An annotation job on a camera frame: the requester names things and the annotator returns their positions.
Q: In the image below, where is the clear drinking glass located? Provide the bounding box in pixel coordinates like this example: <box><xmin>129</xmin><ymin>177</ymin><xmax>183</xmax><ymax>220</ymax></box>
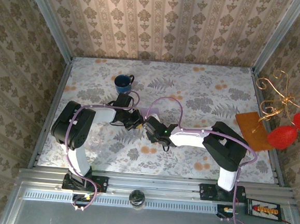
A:
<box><xmin>84</xmin><ymin>134</ymin><xmax>104</xmax><ymax>153</ymax></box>

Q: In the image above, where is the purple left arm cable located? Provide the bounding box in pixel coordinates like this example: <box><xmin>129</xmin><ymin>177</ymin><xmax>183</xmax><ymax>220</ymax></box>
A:
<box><xmin>59</xmin><ymin>85</ymin><xmax>141</xmax><ymax>216</ymax></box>

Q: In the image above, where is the aluminium frame post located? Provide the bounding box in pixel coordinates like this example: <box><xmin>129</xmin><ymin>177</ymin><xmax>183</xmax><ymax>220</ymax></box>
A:
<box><xmin>18</xmin><ymin>0</ymin><xmax>78</xmax><ymax>63</ymax></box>
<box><xmin>251</xmin><ymin>0</ymin><xmax>300</xmax><ymax>78</ymax></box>

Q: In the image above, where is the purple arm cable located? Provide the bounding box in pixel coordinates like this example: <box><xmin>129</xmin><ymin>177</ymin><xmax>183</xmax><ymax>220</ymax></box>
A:
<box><xmin>59</xmin><ymin>85</ymin><xmax>141</xmax><ymax>216</ymax></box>
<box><xmin>135</xmin><ymin>95</ymin><xmax>262</xmax><ymax>224</ymax></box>

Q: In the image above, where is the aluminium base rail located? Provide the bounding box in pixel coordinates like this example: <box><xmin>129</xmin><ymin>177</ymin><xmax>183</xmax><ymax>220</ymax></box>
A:
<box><xmin>16</xmin><ymin>166</ymin><xmax>297</xmax><ymax>208</ymax></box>

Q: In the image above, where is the grey slotted cable duct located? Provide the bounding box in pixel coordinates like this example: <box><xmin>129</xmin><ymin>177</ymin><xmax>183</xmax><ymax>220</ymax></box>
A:
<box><xmin>22</xmin><ymin>188</ymin><xmax>219</xmax><ymax>215</ymax></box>

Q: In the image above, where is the aluminium frame side rail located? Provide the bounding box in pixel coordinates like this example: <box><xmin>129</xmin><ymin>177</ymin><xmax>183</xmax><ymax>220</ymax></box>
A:
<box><xmin>27</xmin><ymin>56</ymin><xmax>73</xmax><ymax>171</ymax></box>
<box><xmin>241</xmin><ymin>68</ymin><xmax>294</xmax><ymax>187</ymax></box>

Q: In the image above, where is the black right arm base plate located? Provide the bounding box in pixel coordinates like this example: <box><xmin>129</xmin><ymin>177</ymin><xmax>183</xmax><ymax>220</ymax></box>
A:
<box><xmin>199</xmin><ymin>183</ymin><xmax>248</xmax><ymax>204</ymax></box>

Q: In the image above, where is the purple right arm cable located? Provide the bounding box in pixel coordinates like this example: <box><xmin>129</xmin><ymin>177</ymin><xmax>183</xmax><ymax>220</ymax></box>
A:
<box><xmin>135</xmin><ymin>95</ymin><xmax>262</xmax><ymax>224</ymax></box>

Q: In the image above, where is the black round knob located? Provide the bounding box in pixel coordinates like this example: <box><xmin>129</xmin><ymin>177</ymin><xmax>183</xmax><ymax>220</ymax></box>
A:
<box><xmin>128</xmin><ymin>189</ymin><xmax>146</xmax><ymax>211</ymax></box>

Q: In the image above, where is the large red egg ornament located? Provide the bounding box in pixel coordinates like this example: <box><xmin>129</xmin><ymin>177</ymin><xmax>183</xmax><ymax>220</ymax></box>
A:
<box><xmin>266</xmin><ymin>124</ymin><xmax>299</xmax><ymax>152</ymax></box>

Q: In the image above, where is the gold wire ornament stand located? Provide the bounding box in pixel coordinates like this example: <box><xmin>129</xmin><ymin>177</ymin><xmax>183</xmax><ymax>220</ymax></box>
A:
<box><xmin>251</xmin><ymin>68</ymin><xmax>300</xmax><ymax>136</ymax></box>

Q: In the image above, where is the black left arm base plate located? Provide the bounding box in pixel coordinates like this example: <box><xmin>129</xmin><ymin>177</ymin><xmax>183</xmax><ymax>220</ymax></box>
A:
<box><xmin>61</xmin><ymin>172</ymin><xmax>109</xmax><ymax>193</ymax></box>

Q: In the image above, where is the small black circuit board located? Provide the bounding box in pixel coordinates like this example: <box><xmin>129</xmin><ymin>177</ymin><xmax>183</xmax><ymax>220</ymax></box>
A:
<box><xmin>71</xmin><ymin>192</ymin><xmax>95</xmax><ymax>208</ymax></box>
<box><xmin>216</xmin><ymin>204</ymin><xmax>239</xmax><ymax>219</ymax></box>

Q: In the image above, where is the brown wooden board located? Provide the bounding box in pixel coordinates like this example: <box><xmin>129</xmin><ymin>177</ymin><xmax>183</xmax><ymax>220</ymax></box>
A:
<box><xmin>232</xmin><ymin>110</ymin><xmax>278</xmax><ymax>153</ymax></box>

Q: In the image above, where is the black power distribution board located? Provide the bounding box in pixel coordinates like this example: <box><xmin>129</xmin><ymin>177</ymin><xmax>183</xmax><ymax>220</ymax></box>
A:
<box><xmin>245</xmin><ymin>198</ymin><xmax>283</xmax><ymax>222</ymax></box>

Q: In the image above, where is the dark blue mug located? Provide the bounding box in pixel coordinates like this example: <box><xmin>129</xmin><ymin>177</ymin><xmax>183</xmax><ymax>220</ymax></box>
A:
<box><xmin>113</xmin><ymin>73</ymin><xmax>135</xmax><ymax>97</ymax></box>

